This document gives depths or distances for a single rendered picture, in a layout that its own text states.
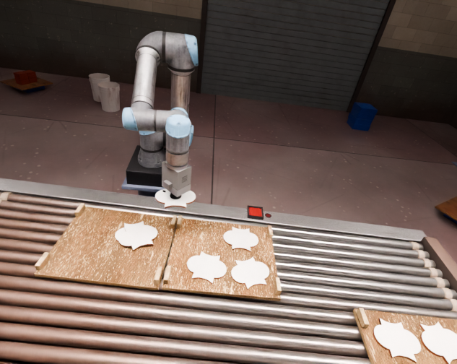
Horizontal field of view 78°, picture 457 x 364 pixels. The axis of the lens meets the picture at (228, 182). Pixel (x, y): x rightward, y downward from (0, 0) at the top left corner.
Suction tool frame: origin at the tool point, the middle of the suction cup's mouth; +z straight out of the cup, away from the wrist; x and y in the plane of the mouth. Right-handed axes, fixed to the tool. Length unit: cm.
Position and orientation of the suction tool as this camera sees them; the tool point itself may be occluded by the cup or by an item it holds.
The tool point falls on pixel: (175, 198)
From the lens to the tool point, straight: 107.5
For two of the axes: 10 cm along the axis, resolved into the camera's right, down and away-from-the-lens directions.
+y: 7.5, 4.6, -4.8
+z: -1.3, 8.1, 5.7
